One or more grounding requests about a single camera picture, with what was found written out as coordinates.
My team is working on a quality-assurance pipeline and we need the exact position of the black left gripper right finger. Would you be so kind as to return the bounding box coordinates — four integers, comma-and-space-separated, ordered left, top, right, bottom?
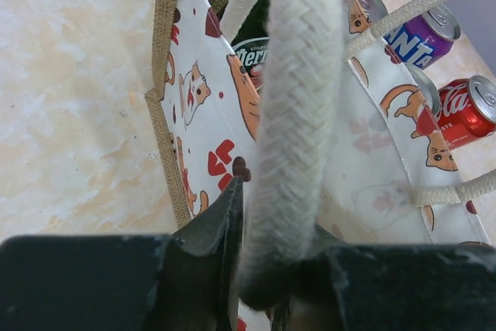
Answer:
270, 225, 349, 330

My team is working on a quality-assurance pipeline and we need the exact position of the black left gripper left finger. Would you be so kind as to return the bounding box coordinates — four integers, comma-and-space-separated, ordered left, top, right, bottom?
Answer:
154, 177, 243, 330

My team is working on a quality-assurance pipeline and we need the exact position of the red cola can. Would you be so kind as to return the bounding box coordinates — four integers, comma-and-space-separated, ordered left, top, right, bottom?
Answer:
416, 75, 495, 150
405, 63, 441, 116

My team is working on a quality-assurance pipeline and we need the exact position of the purple Fanta can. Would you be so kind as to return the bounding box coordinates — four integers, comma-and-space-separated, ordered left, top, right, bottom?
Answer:
384, 4, 461, 70

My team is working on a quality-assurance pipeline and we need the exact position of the green Perrier glass bottle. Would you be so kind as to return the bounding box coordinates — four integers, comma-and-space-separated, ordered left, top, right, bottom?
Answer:
226, 0, 270, 91

